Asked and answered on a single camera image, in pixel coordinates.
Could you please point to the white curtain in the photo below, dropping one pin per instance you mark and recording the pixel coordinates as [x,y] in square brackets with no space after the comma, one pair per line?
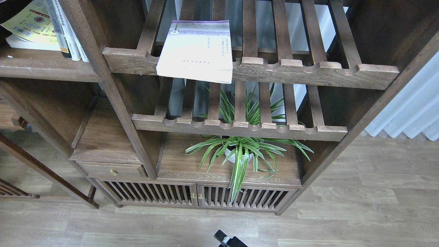
[415,110]

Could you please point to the thin white upright book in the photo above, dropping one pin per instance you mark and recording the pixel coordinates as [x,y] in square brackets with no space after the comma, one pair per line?
[82,52]

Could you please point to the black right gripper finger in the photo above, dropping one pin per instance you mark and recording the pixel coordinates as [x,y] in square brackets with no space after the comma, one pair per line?
[226,241]

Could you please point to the green yellow paperback book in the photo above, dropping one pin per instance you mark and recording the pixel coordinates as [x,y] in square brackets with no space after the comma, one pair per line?
[32,28]

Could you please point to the green spider plant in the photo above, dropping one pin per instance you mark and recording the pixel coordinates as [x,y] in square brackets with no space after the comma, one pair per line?
[245,149]

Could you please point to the dark spine upright book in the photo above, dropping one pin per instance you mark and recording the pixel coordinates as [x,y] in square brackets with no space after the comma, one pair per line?
[57,29]

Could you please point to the dark wooden bookshelf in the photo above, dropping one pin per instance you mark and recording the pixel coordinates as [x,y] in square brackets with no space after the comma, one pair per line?
[337,63]

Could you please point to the white purple paperback book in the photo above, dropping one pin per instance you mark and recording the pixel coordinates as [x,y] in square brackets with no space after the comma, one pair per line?
[197,50]

